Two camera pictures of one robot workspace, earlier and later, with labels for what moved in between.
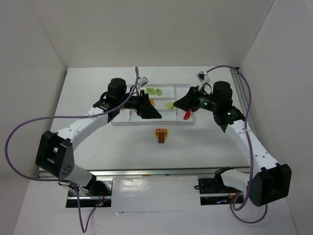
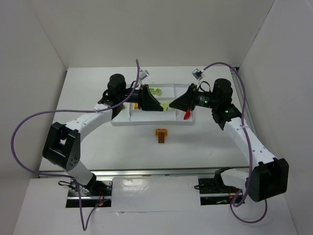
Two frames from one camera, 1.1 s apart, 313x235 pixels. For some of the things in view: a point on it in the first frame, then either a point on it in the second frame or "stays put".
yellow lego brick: (157, 130) stays put
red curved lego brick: (187, 114) stays put
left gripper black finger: (145, 110) -> (149, 103)
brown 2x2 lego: (161, 137) stays put
